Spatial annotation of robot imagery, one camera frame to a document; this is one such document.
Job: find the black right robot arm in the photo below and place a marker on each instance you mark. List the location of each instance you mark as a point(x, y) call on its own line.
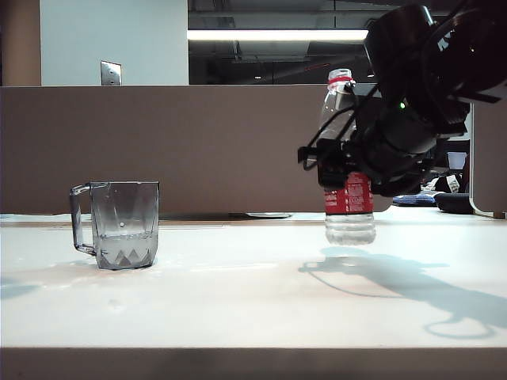
point(428, 59)

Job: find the brown partition with white edge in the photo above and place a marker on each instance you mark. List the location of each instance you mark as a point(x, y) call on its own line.
point(489, 166)

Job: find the long white ceiling light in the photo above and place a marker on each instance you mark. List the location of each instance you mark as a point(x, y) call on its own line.
point(277, 35)

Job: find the wide brown desk partition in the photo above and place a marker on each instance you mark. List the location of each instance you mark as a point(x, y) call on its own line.
point(198, 150)

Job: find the grey transparent plastic mug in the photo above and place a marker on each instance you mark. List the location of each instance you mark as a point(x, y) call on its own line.
point(124, 237)

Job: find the wide black monitor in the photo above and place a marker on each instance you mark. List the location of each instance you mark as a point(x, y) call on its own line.
point(455, 146)

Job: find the clear water bottle red label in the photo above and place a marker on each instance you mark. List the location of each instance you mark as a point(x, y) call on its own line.
point(350, 229)

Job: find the metal wall plate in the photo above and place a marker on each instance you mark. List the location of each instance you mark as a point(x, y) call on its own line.
point(111, 73)

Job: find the black round cushion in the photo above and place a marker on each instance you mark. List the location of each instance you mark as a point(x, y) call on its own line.
point(453, 202)

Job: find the silver monitor stand base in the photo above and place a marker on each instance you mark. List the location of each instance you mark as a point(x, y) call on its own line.
point(269, 215)

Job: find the black and white bag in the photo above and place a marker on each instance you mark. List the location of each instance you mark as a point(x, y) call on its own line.
point(449, 184)

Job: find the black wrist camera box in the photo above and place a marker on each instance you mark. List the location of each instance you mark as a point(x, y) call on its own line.
point(366, 91)

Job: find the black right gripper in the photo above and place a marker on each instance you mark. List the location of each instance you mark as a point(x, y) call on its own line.
point(392, 158)

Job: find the blue patterned cloth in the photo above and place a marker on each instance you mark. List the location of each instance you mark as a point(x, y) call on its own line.
point(420, 200)

